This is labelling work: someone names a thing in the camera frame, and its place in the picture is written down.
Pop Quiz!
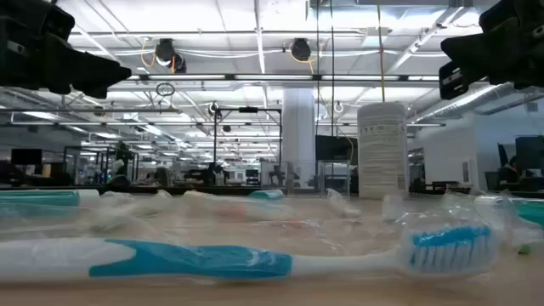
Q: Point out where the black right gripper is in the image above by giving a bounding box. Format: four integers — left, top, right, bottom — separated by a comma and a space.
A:
439, 0, 544, 101

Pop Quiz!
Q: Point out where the person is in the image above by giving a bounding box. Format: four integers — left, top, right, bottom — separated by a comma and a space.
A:
113, 142, 133, 188
499, 155, 522, 190

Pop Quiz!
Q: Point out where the white building column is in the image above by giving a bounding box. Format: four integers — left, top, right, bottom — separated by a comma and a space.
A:
282, 87, 316, 188

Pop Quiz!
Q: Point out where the black monitor screen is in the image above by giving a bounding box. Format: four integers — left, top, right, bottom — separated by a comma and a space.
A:
10, 148, 43, 167
314, 134, 359, 162
514, 135, 544, 171

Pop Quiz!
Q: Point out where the long ceiling light bar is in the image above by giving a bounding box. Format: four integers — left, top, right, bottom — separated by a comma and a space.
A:
70, 74, 441, 82

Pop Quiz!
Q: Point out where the black ceiling cord reel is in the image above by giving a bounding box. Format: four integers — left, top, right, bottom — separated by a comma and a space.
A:
154, 37, 188, 74
291, 37, 312, 62

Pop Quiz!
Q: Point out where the black framed enclosure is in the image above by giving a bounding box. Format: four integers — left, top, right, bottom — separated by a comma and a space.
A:
62, 146, 139, 186

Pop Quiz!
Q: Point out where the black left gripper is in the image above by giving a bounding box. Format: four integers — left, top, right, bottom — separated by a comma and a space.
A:
0, 0, 133, 99

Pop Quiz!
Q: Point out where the green toothbrush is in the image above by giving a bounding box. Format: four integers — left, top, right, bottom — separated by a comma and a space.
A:
444, 193, 544, 256
87, 190, 173, 235

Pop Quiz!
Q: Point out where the orange toothbrush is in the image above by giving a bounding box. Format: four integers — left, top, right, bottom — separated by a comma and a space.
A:
182, 190, 298, 222

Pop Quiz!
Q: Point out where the teal toothpaste tube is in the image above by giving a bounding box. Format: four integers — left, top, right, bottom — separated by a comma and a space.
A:
0, 189, 101, 209
248, 189, 285, 201
474, 194, 544, 229

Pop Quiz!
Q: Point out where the white wipes canister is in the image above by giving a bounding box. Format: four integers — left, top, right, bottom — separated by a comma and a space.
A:
356, 101, 410, 200

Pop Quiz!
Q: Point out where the blue-tipped toothbrush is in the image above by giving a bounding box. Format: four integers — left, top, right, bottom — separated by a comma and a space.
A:
380, 193, 405, 223

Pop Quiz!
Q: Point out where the blue white toothbrush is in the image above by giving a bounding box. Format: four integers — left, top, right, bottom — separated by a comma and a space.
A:
0, 224, 501, 284

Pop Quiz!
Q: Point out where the silver ventilation duct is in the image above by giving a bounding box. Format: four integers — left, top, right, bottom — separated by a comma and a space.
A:
410, 82, 544, 124

